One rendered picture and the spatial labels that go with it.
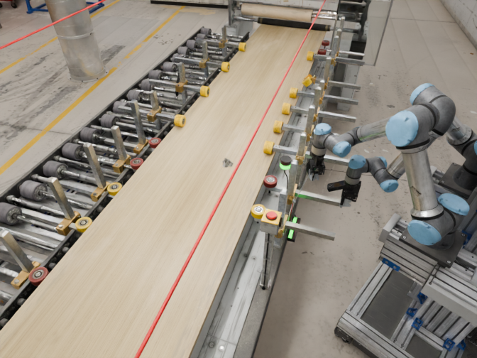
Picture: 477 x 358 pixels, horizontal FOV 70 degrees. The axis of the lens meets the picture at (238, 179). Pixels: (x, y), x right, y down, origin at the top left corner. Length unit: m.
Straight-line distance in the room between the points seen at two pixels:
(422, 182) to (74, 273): 1.52
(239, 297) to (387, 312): 1.02
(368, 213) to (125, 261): 2.20
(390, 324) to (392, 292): 0.23
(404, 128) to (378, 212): 2.00
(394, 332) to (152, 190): 1.65
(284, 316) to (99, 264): 1.33
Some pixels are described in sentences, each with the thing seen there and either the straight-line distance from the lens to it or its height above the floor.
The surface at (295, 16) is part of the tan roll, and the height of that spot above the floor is 1.04.
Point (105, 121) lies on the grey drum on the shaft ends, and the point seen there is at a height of 0.84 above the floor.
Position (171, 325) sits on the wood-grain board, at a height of 0.90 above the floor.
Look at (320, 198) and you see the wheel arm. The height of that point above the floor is 0.86.
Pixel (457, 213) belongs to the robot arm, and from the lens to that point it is 1.61.
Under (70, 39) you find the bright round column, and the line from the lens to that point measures 5.32.
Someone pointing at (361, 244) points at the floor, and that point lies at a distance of 3.00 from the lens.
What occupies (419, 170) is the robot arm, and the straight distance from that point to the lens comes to 1.44.
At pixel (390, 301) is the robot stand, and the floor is 0.21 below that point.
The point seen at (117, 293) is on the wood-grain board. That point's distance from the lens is 1.65.
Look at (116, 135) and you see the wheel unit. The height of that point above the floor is 1.06.
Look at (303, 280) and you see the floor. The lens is 2.69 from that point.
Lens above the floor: 2.27
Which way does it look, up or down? 42 degrees down
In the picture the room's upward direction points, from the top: straight up
